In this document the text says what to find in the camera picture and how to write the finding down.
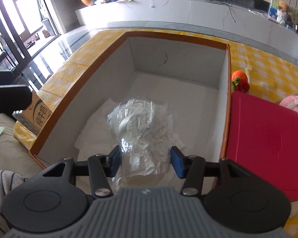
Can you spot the pink and white knitted toy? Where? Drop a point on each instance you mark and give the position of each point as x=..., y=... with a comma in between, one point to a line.
x=296, y=106

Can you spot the white marble media cabinet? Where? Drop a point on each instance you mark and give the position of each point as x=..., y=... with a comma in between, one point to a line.
x=188, y=12

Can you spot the blue picture card stand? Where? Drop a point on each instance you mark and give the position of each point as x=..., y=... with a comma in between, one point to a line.
x=272, y=11

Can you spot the orange-rimmed white cardboard box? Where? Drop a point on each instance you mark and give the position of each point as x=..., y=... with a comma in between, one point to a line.
x=176, y=62

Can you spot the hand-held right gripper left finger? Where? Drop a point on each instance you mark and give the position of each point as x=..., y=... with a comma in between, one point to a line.
x=116, y=160

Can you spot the clear plastic bag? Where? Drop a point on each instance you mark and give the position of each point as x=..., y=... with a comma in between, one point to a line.
x=139, y=124

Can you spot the teddy bear in white pot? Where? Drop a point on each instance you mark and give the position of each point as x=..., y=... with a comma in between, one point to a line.
x=282, y=10

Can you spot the crochet strawberry toy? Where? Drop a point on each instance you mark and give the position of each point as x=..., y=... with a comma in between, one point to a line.
x=239, y=79

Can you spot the beige sofa cushion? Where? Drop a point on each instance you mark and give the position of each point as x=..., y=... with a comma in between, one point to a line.
x=12, y=151

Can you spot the red box lid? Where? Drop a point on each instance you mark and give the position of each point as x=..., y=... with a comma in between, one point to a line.
x=263, y=141

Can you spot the yellow checked tablecloth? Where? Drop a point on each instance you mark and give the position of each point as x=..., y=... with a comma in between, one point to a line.
x=275, y=69

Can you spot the black framed glass door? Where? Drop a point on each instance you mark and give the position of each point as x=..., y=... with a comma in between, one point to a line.
x=27, y=29

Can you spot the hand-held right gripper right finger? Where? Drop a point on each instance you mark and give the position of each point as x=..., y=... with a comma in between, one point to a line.
x=176, y=161

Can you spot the printed milk carton box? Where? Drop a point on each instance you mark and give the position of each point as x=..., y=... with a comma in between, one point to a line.
x=36, y=111

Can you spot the person's striped pants leg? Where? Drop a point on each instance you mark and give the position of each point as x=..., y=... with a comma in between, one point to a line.
x=0, y=193

